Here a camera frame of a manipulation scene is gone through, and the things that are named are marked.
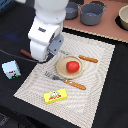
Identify beige bowl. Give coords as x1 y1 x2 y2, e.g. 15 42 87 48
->
119 5 128 30

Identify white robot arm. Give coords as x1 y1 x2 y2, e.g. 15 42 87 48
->
15 0 68 62

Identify white milk carton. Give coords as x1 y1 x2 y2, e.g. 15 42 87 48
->
2 60 21 79

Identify brown sausage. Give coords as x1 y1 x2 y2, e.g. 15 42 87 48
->
20 49 37 62

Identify grey saucepan with handle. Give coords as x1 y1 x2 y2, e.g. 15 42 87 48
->
65 2 79 20

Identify beige round plate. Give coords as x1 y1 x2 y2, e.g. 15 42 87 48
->
56 55 84 79

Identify grey two-handled pot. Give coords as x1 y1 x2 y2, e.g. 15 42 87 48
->
80 2 108 26

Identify red tomato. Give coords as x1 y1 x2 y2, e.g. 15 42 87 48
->
66 61 80 73

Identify yellow butter box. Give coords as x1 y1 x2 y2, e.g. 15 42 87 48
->
44 89 67 104

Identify white woven placemat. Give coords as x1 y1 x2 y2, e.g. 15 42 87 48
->
14 33 115 128

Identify fork with wooden handle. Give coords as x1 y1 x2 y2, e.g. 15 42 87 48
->
45 71 86 90

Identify knife with wooden handle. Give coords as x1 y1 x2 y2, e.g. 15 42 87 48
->
59 50 98 63

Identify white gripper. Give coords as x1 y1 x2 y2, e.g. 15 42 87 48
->
28 17 64 62

